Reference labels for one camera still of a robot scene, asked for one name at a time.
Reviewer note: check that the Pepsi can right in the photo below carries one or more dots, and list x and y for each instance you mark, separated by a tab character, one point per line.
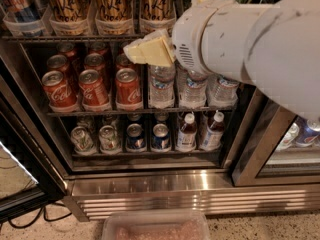
160	137

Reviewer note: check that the front right water bottle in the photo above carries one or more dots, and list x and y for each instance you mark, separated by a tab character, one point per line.
221	92

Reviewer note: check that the front left water bottle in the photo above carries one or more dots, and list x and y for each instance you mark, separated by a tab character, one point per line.
162	86

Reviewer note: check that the front right Coca-Cola can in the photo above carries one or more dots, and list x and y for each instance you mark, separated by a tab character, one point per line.
128	86

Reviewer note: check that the green soda can left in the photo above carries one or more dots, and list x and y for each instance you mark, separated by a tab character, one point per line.
82	139

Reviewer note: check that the fridge sliding glass door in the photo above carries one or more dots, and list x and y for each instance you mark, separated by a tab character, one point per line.
260	162

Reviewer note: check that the front middle water bottle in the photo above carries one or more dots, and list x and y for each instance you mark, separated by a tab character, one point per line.
193	93

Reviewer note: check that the second row middle Coca-Cola can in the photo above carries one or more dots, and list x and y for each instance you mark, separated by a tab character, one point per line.
97	62

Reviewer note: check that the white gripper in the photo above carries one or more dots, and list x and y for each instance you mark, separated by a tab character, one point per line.
189	37

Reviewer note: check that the clear plastic bin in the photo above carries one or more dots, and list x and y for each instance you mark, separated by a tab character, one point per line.
176	224

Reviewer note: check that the middle wire shelf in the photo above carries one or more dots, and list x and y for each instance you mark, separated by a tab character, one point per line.
141	111

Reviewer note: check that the blue red energy can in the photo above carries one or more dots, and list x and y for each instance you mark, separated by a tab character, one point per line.
22	10

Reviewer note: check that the wire shelf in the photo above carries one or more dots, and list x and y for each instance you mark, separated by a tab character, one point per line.
141	111
76	39

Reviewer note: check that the Pepsi can left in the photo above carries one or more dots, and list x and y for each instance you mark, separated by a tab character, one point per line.
135	137

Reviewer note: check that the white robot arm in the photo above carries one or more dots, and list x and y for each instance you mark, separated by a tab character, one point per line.
275	47

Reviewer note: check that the steel fridge base grille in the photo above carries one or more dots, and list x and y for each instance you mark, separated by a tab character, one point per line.
96	197

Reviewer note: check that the green soda can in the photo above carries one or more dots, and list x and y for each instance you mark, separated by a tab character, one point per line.
82	139
108	138

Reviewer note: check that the front left Coca-Cola can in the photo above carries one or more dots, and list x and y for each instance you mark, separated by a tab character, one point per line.
58	89

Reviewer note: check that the iced tea bottle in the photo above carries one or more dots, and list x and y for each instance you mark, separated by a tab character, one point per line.
186	140
213	132

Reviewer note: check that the Pepsi can behind glass door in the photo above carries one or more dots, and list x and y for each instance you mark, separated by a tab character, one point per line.
309	130

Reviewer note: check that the iced tea bottle left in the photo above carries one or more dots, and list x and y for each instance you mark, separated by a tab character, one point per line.
186	140

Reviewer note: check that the orange lacroix can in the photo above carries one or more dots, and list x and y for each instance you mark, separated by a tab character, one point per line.
157	10
69	10
114	10

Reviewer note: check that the second row coca-cola can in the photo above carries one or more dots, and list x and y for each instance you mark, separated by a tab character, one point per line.
61	63
97	62
123	62

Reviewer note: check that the iced tea bottle right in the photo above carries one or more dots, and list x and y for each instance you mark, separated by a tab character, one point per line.
213	132

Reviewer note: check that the front middle Coca-Cola can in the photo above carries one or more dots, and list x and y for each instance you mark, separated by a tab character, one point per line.
93	88

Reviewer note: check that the second row left Coca-Cola can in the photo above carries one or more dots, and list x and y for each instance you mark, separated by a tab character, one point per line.
61	63

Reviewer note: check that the water bottle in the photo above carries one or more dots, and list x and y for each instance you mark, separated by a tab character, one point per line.
221	92
162	86
193	93

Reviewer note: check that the green soda can right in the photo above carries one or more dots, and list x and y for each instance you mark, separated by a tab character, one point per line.
108	138

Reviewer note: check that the top wire shelf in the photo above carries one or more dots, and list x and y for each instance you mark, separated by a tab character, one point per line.
76	39

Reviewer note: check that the second row right Coca-Cola can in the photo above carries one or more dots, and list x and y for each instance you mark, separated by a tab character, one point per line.
123	62

